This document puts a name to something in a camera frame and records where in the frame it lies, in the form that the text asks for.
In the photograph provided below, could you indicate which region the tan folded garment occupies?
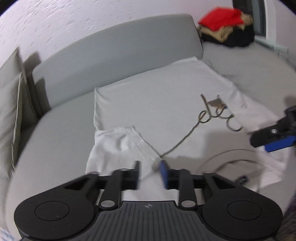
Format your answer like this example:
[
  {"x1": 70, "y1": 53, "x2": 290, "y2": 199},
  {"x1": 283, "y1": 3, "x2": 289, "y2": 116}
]
[{"x1": 199, "y1": 13, "x2": 253, "y2": 42}]

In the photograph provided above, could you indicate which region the grey sofa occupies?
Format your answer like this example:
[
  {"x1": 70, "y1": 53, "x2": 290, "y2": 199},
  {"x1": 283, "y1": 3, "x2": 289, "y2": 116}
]
[{"x1": 4, "y1": 14, "x2": 295, "y2": 238}]

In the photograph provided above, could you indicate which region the right hand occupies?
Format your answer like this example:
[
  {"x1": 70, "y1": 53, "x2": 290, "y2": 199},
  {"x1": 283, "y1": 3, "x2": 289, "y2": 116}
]
[{"x1": 275, "y1": 196, "x2": 296, "y2": 241}]

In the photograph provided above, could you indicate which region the red folded garment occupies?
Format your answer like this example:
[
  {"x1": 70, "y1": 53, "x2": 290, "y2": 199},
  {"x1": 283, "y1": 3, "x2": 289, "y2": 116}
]
[{"x1": 198, "y1": 8, "x2": 244, "y2": 31}]

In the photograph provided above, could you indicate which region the black folded garment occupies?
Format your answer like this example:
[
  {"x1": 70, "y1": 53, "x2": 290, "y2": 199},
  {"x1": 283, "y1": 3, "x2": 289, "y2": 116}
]
[{"x1": 200, "y1": 24, "x2": 255, "y2": 48}]

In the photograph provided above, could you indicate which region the white t-shirt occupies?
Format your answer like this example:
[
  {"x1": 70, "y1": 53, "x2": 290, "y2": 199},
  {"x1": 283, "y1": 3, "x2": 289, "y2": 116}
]
[{"x1": 86, "y1": 57, "x2": 290, "y2": 200}]

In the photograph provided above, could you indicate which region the grey throw pillow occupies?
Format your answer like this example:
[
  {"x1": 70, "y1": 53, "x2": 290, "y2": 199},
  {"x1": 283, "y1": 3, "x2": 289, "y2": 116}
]
[{"x1": 1, "y1": 48, "x2": 38, "y2": 178}]

